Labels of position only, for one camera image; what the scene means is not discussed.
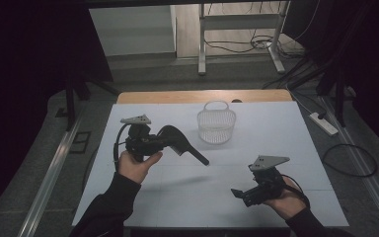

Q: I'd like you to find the left hand-held gripper cable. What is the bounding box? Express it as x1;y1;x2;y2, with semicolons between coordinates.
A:
113;122;130;173

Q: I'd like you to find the aluminium rail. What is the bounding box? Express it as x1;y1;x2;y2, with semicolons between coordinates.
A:
319;97;379;236
18;121;82;237

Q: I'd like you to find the hand-held gripper cable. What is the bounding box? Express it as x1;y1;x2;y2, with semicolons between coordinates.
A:
279;173;312;209
113;122;130;173

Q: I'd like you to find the person's right hand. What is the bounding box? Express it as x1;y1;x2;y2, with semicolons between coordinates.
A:
264;177;308;221

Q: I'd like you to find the white plastic basket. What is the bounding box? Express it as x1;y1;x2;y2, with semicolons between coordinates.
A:
196;100;237;145

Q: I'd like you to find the white power strip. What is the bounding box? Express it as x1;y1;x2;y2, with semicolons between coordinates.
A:
309;112;340;136

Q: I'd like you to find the tangle of black floor cables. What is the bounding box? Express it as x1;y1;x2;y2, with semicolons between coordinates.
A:
203;33;305;60

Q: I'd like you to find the white metal desk frame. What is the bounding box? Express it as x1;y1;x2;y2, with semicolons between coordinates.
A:
197;0;291;76

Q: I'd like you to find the right hand-held gripper cable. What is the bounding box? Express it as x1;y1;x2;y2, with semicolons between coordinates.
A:
279;173;312;209

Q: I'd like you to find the black square floor frame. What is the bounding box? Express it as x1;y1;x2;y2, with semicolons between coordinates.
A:
69;130;93;154

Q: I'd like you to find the black looped cable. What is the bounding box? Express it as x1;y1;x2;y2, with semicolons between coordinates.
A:
321;143;378;179

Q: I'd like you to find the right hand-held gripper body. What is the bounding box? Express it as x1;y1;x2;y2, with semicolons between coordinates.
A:
242;155;291;208

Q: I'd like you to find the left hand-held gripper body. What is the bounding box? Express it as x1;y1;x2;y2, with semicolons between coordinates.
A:
120;114;165;163

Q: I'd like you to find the person's left hand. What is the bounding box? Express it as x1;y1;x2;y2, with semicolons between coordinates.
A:
116;150;164;185

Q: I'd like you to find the white table mat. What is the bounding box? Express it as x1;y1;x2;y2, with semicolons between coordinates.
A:
72;101;349;229

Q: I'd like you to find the black stand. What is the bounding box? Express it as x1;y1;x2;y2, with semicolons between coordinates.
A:
289;58;349;128
63;75;121;131

